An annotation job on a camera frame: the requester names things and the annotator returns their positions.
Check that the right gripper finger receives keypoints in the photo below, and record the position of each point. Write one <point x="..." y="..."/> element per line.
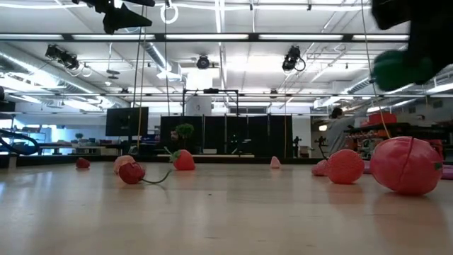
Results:
<point x="435" y="53"/>

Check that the green toy vegetable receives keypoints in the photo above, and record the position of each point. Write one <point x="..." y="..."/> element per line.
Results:
<point x="393" y="71"/>

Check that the pale pink toy fruit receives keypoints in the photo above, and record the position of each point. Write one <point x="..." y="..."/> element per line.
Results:
<point x="122" y="160"/>

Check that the red toy strawberry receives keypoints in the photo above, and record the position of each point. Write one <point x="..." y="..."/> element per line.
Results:
<point x="345" y="166"/>
<point x="184" y="161"/>

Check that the small dark red toy fruit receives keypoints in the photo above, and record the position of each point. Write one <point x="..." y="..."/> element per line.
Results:
<point x="82" y="163"/>

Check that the pink toy raspberry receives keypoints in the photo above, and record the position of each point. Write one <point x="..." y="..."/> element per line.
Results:
<point x="275" y="163"/>

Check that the red storage bins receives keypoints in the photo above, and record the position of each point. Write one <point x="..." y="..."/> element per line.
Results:
<point x="382" y="118"/>

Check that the black storage shelf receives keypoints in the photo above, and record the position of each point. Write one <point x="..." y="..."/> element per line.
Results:
<point x="389" y="136"/>

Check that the black television screen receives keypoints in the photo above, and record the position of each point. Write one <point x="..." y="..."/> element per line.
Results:
<point x="126" y="121"/>

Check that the person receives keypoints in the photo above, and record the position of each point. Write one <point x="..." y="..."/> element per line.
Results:
<point x="173" y="135"/>
<point x="338" y="132"/>

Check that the green potted plant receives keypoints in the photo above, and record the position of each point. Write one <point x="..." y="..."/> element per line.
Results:
<point x="184" y="130"/>

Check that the black tripod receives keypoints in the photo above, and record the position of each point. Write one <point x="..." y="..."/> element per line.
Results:
<point x="321" y="147"/>

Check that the red toy cherry with stem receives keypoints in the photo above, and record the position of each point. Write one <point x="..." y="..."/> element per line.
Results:
<point x="131" y="173"/>

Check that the small pink-red toy fruit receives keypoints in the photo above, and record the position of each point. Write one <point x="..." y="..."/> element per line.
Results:
<point x="319" y="168"/>

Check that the black overhead frame bar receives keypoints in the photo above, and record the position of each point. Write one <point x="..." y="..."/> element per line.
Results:
<point x="160" y="37"/>

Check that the black ceiling-mounted camera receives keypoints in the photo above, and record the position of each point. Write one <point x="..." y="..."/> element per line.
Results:
<point x="62" y="56"/>
<point x="292" y="58"/>

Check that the round black overhead camera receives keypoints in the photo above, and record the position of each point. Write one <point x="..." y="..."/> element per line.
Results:
<point x="202" y="62"/>

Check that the black metal frame stand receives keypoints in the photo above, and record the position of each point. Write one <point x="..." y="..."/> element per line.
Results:
<point x="210" y="91"/>

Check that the black partition wall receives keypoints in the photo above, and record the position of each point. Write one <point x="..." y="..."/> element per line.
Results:
<point x="226" y="134"/>

